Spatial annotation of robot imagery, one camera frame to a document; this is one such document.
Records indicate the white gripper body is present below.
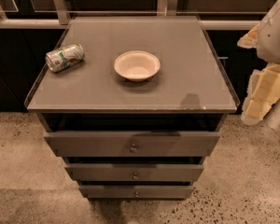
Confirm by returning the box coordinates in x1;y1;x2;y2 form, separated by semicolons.
257;0;280;63

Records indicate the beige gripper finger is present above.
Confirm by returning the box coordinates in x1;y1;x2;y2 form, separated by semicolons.
237;24;259;49
241;63;280;125

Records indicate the grey top drawer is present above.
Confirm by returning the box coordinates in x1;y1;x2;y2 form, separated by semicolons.
44;132;219;157

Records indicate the grey drawer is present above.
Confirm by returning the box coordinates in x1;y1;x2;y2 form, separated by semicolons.
79;185;193;199
65;163;203;182
44;132;219;157

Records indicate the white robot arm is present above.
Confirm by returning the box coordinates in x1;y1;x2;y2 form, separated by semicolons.
237;0;280;129

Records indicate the grey drawer cabinet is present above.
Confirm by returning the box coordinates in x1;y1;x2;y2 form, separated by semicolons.
25;21;239;186

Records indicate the grey middle drawer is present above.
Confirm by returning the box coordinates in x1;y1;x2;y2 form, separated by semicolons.
65;163;203;182

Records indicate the grey bottom drawer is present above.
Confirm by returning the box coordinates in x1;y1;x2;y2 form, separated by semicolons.
79;185;193;199

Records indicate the white paper bowl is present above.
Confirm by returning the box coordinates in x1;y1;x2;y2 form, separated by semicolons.
114;50;161;82

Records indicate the crushed green white can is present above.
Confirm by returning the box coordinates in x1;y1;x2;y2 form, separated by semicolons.
45;44;85;73

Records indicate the metal glass railing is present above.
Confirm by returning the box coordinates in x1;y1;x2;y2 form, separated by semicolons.
0;0;277;30

